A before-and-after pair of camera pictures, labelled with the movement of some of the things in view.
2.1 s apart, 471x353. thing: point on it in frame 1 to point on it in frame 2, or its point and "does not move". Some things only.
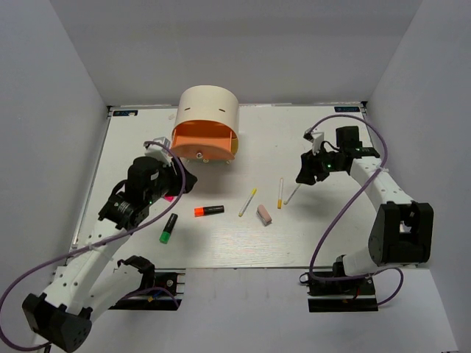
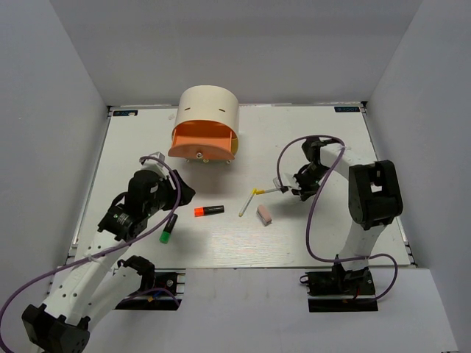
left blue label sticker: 124,112 does not move
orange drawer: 204,139 does not move
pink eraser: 263,215 does not move
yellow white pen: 280,195 to 256,191
